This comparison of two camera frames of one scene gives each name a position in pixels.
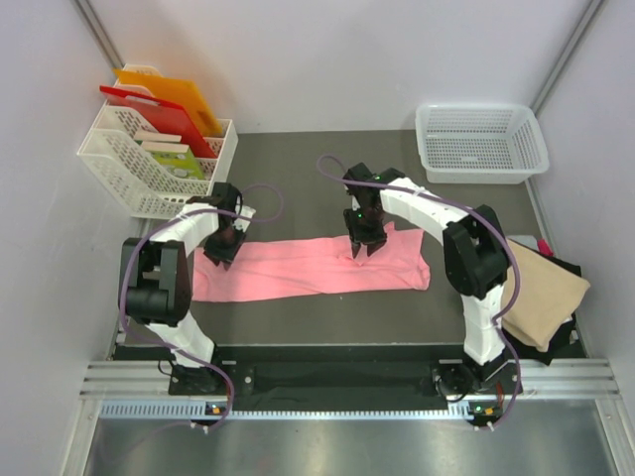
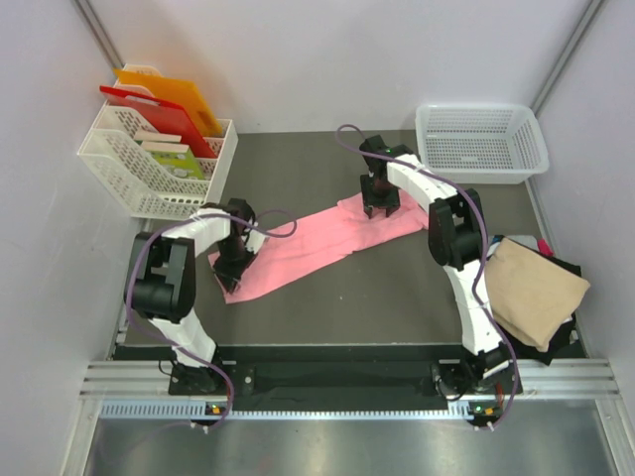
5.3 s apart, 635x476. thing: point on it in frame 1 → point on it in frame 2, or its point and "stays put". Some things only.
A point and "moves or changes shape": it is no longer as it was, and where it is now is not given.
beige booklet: (151, 142) stays put
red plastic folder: (163, 117) stays put
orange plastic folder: (178, 91) stays put
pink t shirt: (315, 266) moves or changes shape
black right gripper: (373, 241) → (391, 203)
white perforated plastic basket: (479, 143) stays put
